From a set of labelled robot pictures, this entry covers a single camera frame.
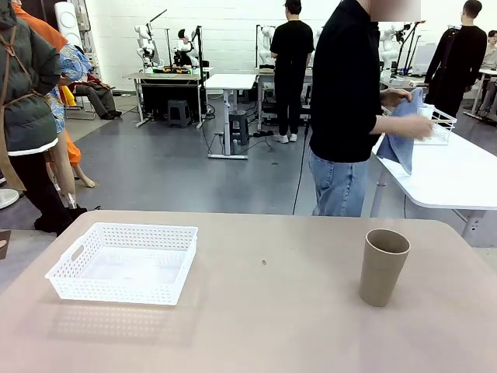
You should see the person's right hand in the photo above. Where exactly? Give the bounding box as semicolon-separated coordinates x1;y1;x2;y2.
411;116;436;141

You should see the person's left hand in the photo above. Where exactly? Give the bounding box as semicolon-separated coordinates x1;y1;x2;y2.
380;88;413;105

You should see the blue towel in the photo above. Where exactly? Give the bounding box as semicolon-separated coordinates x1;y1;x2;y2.
377;87;426;176

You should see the brown paper cup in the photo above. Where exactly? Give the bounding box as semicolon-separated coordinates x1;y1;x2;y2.
358;228;412;308

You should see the white perforated plastic basket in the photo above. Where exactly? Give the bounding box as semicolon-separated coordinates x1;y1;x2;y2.
44;221;199;307

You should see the person's right forearm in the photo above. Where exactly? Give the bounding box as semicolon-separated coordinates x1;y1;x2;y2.
373;114;419;137

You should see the white table with rounded corner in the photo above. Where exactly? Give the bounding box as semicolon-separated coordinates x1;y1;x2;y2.
370;130;497;248

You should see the person in black shirt and jeans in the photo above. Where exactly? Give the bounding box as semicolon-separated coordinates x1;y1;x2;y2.
309;0;422;218

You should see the person in black sweater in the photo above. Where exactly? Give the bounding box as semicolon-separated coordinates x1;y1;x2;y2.
423;0;488;117

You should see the white desk with grey leg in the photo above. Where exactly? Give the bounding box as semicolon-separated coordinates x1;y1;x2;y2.
464;68;497;125

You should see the person in light top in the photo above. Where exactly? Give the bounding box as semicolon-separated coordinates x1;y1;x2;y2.
480;30;497;117

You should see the standing man in black clothes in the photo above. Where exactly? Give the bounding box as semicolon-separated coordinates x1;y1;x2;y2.
269;0;315;144

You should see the grey workbench behind man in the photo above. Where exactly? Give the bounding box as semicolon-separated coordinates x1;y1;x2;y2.
255;66;316;132

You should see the tall grey plastic stool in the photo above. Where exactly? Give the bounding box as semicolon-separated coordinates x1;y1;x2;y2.
228;110;250;147

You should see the white standing desk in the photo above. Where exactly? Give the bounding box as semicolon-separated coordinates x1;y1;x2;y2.
203;73;258;161

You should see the wood-top robot workbench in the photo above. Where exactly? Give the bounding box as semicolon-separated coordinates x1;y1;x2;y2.
123;71;214;129

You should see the seated person in dark clothes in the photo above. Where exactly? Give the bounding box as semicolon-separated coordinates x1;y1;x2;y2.
68;45;123;120

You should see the mannequin in blue patterned shirt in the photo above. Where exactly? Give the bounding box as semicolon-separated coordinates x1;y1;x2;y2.
44;43;97;213

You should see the white tower appliance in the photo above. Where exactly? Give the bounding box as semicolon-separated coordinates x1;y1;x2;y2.
54;2;83;48

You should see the figure in green puffer jacket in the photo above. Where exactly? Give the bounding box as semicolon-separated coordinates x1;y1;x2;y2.
0;0;89;234

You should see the white round fan base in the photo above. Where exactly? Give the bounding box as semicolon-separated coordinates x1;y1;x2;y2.
0;188;20;211

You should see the dark brown board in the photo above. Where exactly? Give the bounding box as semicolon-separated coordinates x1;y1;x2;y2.
0;229;12;260

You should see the white wire dish rack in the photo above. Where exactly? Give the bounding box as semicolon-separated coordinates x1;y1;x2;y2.
382;103;457;147

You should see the white robot arm with camera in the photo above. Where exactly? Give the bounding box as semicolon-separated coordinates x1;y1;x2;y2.
378;22;422;77

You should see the black floor cable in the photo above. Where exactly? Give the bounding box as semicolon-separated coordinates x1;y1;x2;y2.
291;124;311;217

